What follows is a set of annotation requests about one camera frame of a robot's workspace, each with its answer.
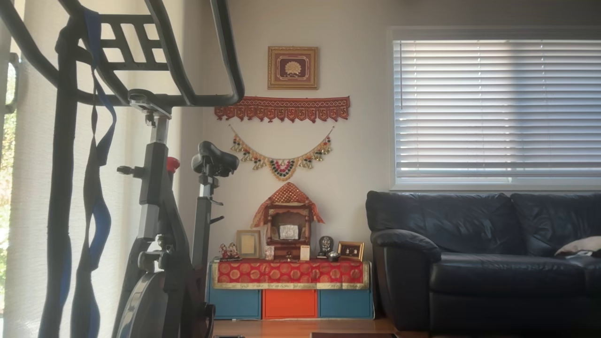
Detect black exercise bike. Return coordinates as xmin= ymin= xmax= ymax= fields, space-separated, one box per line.
xmin=0 ymin=0 xmax=245 ymax=338

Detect blue black resistance strap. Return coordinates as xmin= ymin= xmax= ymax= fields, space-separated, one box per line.
xmin=39 ymin=7 xmax=117 ymax=338

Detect white window curtain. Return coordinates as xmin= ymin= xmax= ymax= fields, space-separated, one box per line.
xmin=4 ymin=0 xmax=185 ymax=338

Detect gold framed wall picture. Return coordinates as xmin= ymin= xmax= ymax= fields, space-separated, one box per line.
xmin=268 ymin=46 xmax=319 ymax=90

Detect small wooden shrine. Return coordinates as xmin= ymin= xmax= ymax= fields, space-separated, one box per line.
xmin=265 ymin=204 xmax=313 ymax=260

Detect white window blinds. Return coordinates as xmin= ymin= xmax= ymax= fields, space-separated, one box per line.
xmin=393 ymin=40 xmax=601 ymax=184

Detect white cushion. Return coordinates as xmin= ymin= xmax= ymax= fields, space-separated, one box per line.
xmin=555 ymin=236 xmax=601 ymax=258

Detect red gold canopy cloth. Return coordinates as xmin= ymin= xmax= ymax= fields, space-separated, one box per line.
xmin=250 ymin=182 xmax=325 ymax=229

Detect orange storage bin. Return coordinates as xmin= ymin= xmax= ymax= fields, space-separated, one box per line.
xmin=262 ymin=289 xmax=318 ymax=320

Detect black leather sofa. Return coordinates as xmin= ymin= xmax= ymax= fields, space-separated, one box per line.
xmin=365 ymin=190 xmax=601 ymax=335

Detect small gold picture frame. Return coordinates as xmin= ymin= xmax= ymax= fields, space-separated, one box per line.
xmin=338 ymin=241 xmax=365 ymax=262

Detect blue storage bin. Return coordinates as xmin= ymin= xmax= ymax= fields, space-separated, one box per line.
xmin=209 ymin=288 xmax=262 ymax=320
xmin=319 ymin=289 xmax=373 ymax=319

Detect red embroidered wall hanging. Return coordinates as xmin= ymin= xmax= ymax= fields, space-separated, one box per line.
xmin=215 ymin=96 xmax=351 ymax=123

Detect red gold table cloth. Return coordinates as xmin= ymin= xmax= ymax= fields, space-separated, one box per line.
xmin=211 ymin=260 xmax=370 ymax=290

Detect beaded garland wall hanging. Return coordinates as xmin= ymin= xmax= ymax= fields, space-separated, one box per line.
xmin=229 ymin=125 xmax=335 ymax=182

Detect beige picture frame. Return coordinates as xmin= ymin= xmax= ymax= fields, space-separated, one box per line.
xmin=236 ymin=230 xmax=262 ymax=259

